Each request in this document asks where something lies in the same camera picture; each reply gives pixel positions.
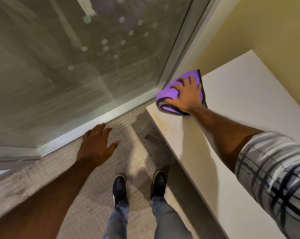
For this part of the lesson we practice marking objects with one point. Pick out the large glass window pane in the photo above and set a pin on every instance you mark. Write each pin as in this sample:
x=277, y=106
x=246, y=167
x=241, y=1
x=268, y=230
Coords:
x=72, y=62

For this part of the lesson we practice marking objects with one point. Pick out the person's right thumb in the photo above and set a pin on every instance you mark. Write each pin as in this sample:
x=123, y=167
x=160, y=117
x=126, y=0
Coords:
x=170, y=100

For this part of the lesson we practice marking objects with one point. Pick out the blue jeans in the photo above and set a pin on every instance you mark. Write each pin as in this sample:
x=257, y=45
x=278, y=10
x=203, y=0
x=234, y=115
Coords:
x=165, y=219

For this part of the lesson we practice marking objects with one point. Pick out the purple microfibre cloth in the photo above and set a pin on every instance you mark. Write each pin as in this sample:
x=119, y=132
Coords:
x=166, y=93

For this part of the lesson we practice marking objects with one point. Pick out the black shoe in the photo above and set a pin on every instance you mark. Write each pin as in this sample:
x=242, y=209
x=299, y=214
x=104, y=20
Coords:
x=159, y=182
x=119, y=187

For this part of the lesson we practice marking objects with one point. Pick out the silver metal window frame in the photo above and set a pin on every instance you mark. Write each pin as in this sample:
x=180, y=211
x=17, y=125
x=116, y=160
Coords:
x=100, y=116

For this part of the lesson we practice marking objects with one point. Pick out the person's left forearm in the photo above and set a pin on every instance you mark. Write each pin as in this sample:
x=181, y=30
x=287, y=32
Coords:
x=47, y=199

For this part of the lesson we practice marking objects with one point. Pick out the person's right forearm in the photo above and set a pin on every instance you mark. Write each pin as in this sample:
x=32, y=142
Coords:
x=219, y=136

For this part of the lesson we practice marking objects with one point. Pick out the person's left middle finger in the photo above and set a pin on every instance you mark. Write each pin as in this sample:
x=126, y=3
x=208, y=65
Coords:
x=101, y=129

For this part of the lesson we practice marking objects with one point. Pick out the person's left thumb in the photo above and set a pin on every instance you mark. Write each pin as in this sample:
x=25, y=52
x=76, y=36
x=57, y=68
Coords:
x=114, y=146

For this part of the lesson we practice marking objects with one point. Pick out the grey plaid shirt sleeve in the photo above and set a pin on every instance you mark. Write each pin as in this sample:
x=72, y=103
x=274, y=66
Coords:
x=277, y=176

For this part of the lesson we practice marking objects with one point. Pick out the person's left hand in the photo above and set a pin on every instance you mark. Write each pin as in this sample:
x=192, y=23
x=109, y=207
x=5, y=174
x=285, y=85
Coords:
x=95, y=149

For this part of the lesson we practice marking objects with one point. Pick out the person's right middle finger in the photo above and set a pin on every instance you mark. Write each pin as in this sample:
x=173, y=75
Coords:
x=183, y=82

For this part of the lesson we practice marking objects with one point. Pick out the black left shoe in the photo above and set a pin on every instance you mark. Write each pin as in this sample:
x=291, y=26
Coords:
x=119, y=187

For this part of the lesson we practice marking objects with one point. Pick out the white table leg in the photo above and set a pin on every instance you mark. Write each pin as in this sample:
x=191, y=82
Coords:
x=147, y=130

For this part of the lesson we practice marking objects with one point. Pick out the black right shoe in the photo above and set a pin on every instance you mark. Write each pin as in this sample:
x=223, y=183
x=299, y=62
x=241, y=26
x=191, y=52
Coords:
x=159, y=182

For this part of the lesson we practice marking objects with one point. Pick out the person's right little finger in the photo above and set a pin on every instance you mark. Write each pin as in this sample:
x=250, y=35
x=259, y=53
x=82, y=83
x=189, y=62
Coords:
x=199, y=86

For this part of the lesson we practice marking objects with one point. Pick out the person's right hand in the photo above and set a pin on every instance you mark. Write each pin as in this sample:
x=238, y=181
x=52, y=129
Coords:
x=188, y=97

